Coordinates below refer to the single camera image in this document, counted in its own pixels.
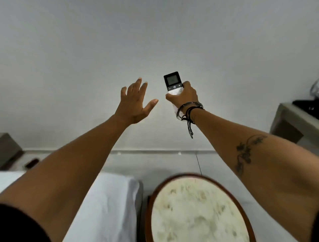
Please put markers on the person's right thumb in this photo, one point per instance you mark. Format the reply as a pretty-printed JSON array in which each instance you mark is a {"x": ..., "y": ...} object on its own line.
[{"x": 172, "y": 98}]

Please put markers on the small black object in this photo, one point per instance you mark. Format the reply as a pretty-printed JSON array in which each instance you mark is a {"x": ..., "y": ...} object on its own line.
[{"x": 32, "y": 163}]

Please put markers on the person's left middle finger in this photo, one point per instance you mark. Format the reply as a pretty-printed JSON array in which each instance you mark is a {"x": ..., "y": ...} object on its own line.
[{"x": 136, "y": 86}]

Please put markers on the person's left thumb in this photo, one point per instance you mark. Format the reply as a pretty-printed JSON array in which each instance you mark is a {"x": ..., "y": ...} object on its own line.
[{"x": 151, "y": 104}]

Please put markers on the person's left forearm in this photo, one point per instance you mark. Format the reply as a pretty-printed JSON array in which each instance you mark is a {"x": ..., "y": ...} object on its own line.
[{"x": 74, "y": 162}]

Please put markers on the clear glass item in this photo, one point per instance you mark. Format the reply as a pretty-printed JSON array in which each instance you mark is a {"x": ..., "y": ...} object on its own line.
[{"x": 315, "y": 89}]

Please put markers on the bed with white sheet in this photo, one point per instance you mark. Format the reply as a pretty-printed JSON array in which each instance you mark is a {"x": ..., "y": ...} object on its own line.
[{"x": 104, "y": 209}]

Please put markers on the person's right hand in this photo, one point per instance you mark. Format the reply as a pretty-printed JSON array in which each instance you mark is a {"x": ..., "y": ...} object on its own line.
[{"x": 185, "y": 97}]

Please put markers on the person's left hand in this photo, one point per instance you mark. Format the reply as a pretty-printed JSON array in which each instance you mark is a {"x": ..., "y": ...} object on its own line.
[{"x": 130, "y": 109}]

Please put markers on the beige side table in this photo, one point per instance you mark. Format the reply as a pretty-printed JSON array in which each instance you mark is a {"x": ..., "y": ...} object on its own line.
[{"x": 294, "y": 124}]

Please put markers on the person's left little finger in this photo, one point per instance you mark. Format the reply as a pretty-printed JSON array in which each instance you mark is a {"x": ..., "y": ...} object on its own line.
[{"x": 123, "y": 92}]

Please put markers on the black tray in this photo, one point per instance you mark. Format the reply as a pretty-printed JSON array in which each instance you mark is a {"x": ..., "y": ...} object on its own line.
[{"x": 307, "y": 106}]

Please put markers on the black shirt sleeve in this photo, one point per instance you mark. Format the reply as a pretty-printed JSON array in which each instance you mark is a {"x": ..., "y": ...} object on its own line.
[
  {"x": 20, "y": 226},
  {"x": 316, "y": 228}
]

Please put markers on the round wooden-rimmed marble table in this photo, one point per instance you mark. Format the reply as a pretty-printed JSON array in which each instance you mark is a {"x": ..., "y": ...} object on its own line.
[{"x": 196, "y": 212}]

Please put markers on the person's right forearm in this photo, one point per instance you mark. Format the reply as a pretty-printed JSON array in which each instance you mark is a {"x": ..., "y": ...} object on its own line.
[{"x": 261, "y": 159}]

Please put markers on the grey cabinet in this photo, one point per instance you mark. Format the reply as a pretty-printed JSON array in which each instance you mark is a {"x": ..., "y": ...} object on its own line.
[{"x": 8, "y": 148}]

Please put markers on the silver metal bangle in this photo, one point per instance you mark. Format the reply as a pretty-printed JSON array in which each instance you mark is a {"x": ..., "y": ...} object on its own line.
[{"x": 185, "y": 106}]

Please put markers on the black and white remote control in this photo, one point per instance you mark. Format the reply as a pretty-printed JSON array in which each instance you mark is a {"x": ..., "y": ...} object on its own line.
[{"x": 172, "y": 81}]

